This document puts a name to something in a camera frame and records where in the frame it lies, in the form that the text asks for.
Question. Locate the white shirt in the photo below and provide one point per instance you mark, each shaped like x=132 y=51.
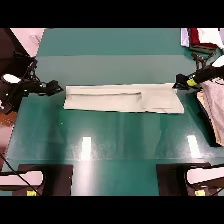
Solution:
x=123 y=99

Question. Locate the red garment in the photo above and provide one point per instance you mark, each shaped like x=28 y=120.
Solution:
x=194 y=37

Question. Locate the white garment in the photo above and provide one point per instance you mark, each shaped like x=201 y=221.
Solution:
x=211 y=35

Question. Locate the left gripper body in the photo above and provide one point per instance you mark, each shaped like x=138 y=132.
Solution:
x=53 y=87

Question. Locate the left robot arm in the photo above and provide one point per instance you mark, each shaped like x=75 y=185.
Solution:
x=20 y=88

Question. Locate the beige garment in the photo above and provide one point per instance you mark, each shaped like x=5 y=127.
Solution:
x=201 y=98

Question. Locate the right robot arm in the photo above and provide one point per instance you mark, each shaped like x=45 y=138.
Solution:
x=211 y=71

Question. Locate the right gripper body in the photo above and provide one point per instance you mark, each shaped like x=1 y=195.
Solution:
x=185 y=81

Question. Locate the grey garment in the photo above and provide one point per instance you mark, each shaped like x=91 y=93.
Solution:
x=216 y=106

